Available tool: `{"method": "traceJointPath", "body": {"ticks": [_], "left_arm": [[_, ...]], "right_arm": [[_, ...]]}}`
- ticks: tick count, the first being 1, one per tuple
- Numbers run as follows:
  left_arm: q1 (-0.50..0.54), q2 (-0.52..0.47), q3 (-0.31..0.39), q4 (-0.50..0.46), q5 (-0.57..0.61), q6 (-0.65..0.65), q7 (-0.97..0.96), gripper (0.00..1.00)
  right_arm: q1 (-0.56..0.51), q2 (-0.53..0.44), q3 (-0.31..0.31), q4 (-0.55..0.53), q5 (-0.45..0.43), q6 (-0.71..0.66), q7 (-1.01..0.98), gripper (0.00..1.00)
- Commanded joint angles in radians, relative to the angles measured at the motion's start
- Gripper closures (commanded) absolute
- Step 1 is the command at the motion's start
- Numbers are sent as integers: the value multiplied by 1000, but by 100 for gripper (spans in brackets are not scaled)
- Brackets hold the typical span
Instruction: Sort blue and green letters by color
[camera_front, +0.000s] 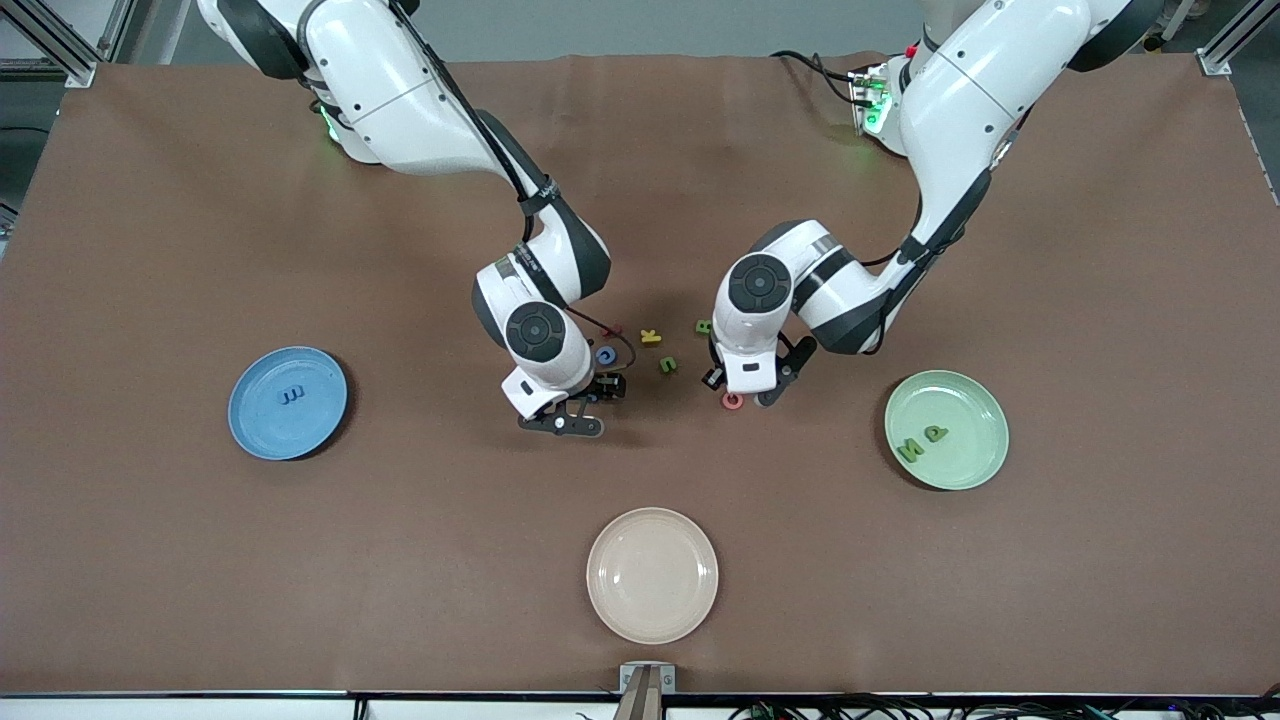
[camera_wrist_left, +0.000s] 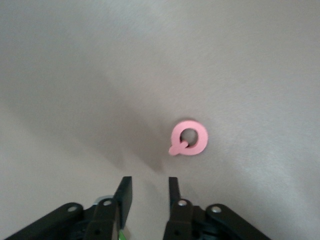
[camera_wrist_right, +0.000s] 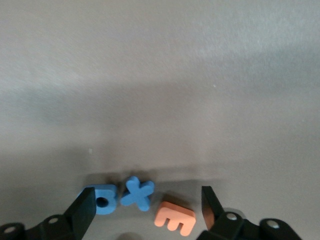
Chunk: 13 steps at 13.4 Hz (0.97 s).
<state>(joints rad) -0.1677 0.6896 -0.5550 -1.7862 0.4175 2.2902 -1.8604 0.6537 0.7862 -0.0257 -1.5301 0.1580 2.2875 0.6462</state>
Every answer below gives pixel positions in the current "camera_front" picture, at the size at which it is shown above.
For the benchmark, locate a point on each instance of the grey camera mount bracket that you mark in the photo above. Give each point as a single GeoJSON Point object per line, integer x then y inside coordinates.
{"type": "Point", "coordinates": [647, 685]}

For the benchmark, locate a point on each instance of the white table edge rail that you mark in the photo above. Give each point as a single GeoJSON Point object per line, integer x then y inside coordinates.
{"type": "Point", "coordinates": [200, 710]}

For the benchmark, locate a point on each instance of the green plate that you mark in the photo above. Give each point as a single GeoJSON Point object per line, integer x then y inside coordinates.
{"type": "Point", "coordinates": [970, 400]}

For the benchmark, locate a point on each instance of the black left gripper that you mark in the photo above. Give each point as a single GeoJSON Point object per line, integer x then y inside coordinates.
{"type": "Point", "coordinates": [716, 377]}

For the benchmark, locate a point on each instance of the chair leg with caster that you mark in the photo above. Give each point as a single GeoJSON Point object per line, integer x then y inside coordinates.
{"type": "Point", "coordinates": [1155, 42]}

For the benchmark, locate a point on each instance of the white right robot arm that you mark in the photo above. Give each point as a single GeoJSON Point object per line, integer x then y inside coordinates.
{"type": "Point", "coordinates": [400, 110]}

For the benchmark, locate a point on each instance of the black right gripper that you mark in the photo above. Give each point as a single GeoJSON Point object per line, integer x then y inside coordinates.
{"type": "Point", "coordinates": [606, 386]}

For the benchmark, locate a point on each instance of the green foam letter P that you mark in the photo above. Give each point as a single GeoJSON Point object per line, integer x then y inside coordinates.
{"type": "Point", "coordinates": [930, 434]}

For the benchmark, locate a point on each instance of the green foam letter N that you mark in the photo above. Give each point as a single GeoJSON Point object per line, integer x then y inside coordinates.
{"type": "Point", "coordinates": [912, 451]}

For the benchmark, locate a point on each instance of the blue foam letter E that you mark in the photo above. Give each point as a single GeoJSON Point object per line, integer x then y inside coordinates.
{"type": "Point", "coordinates": [292, 397]}

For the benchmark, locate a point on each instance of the blue foam letter G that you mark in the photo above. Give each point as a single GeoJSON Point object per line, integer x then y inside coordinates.
{"type": "Point", "coordinates": [612, 361]}

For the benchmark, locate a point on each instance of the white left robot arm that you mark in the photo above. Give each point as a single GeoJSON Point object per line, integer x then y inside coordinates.
{"type": "Point", "coordinates": [950, 110]}

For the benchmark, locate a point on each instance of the aluminium frame profile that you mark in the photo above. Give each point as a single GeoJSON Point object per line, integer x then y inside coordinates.
{"type": "Point", "coordinates": [1215, 60]}

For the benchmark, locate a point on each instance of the cream plate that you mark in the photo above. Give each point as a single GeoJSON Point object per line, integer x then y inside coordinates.
{"type": "Point", "coordinates": [652, 575]}

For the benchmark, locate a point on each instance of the blue plate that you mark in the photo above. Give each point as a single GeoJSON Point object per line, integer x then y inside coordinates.
{"type": "Point", "coordinates": [270, 430]}

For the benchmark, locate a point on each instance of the pink foam letter Q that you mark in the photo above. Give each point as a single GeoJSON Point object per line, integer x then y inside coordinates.
{"type": "Point", "coordinates": [725, 403]}

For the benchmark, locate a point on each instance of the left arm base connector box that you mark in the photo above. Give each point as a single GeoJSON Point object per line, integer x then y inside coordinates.
{"type": "Point", "coordinates": [868, 100]}

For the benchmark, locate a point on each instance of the aluminium frame structure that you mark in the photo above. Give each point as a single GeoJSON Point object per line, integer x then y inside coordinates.
{"type": "Point", "coordinates": [78, 72]}

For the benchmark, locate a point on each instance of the brown table cover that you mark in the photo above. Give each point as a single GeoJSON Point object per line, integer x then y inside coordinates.
{"type": "Point", "coordinates": [400, 600]}

